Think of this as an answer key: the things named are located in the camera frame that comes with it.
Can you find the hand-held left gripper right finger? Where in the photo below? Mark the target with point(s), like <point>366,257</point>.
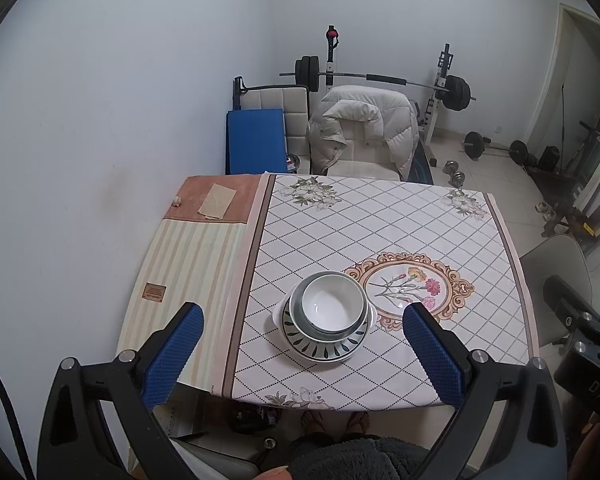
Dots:
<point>435,355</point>

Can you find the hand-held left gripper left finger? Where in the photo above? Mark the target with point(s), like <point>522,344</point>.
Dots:
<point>175,355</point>

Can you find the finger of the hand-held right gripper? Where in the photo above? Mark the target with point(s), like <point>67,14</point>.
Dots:
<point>565,295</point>

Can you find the stroke-patterned ceramic dish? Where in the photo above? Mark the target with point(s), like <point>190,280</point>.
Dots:
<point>325,352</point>

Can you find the white ceramic bowl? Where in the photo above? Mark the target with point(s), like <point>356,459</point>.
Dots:
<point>330,300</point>

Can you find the short barbell with black plates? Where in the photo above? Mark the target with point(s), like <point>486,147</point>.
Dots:
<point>472,140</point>

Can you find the long barbell with black plates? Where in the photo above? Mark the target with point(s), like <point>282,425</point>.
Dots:
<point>380,78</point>

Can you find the person's left hand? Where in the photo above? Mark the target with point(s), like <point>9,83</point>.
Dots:
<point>275,473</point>

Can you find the light slipper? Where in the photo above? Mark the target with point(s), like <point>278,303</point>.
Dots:
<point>544,208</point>

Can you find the striped beige table cloth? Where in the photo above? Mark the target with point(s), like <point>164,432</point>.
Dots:
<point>190,260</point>

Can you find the black item under table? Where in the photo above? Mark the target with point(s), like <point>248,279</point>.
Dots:
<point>250,420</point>

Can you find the person's right foot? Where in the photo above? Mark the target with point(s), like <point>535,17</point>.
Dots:
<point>358,420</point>

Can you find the person's grey fuzzy clothing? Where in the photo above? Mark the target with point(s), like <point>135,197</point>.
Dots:
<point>355,460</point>

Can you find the black scooter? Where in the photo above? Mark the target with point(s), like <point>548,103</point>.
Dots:
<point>587,145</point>

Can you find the checked floral tablecloth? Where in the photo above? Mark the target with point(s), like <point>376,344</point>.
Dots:
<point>330,240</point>

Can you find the chrome dumbbell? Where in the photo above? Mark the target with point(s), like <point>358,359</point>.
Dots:
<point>458,179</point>
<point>450,165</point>

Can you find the beige paper napkin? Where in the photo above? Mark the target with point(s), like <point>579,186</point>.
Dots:
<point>217,201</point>

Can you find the dark blue weight bench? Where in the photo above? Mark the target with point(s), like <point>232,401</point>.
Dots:
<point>422,167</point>

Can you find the small metal bowl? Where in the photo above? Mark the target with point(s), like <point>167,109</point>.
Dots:
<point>292,162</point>

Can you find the blue folded mat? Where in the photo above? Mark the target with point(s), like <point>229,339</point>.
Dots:
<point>255,140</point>

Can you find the white puffer jacket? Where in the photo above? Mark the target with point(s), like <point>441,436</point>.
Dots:
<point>380,110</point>

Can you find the cream tufted chair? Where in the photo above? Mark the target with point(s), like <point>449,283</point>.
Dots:
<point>295,110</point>

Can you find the white door frame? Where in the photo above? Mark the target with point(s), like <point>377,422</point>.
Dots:
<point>555,60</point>

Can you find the black metal frame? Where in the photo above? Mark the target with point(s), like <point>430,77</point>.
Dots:
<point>238,92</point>

